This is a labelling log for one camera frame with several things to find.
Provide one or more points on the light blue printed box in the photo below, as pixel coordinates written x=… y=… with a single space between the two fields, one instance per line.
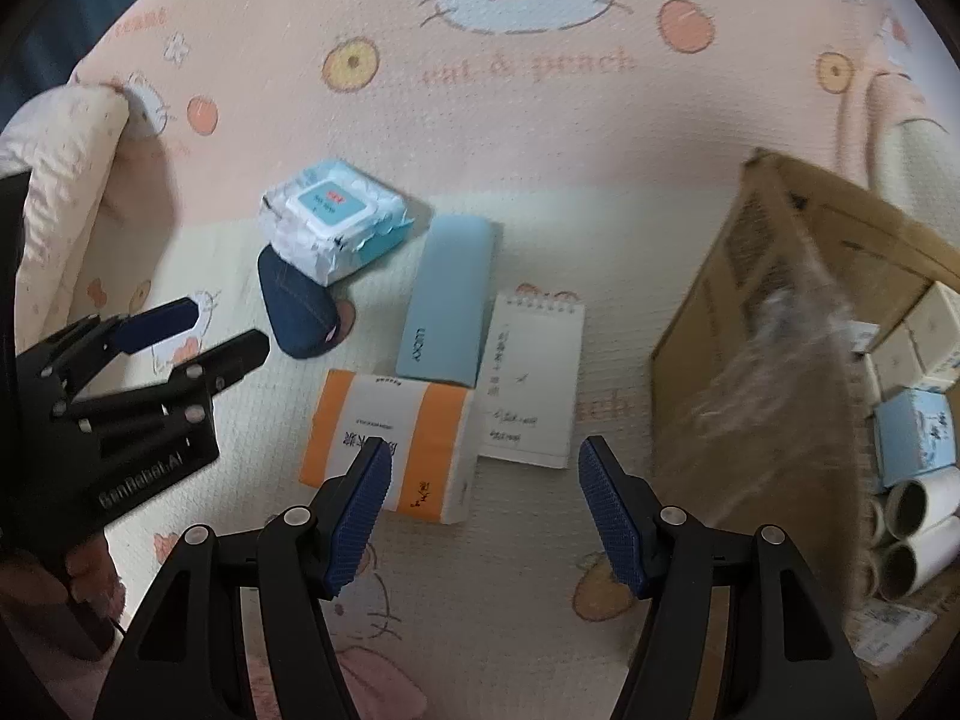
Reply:
x=915 y=435

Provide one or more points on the blue wet wipes pack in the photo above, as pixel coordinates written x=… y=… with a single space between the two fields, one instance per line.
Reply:
x=330 y=202

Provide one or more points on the light blue oblong case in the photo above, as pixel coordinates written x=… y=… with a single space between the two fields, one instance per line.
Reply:
x=442 y=300

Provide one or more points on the orange white tissue pack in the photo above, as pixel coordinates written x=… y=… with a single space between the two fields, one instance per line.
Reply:
x=405 y=412

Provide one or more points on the small white box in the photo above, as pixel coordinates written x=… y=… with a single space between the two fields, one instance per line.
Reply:
x=896 y=360
x=934 y=326

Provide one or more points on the white spiral notepad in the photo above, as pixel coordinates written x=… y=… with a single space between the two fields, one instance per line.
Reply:
x=532 y=375

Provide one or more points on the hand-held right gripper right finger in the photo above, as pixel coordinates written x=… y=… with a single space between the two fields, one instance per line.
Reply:
x=611 y=517

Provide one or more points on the white paper roll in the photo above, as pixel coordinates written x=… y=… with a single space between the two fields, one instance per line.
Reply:
x=930 y=555
x=934 y=499

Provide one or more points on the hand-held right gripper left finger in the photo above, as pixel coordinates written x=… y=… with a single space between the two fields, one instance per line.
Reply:
x=360 y=525

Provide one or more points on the dark blue denim case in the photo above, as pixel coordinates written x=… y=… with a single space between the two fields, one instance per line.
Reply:
x=300 y=315

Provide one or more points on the pink white folded blanket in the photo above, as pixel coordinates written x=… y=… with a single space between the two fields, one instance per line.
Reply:
x=870 y=112

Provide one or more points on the person's left hand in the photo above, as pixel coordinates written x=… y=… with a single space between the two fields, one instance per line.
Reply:
x=94 y=577

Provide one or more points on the pink cartoon printed mat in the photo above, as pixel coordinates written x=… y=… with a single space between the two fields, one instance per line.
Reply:
x=525 y=165

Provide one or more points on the clear crumpled packing tape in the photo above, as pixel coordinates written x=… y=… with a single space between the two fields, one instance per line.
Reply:
x=787 y=360

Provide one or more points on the white paper sheet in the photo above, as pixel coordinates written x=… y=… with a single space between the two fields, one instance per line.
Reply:
x=889 y=630

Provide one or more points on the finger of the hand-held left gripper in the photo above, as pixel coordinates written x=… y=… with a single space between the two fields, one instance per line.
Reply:
x=161 y=322
x=225 y=360

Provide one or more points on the brown cardboard box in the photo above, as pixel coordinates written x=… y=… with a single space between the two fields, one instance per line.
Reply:
x=750 y=300

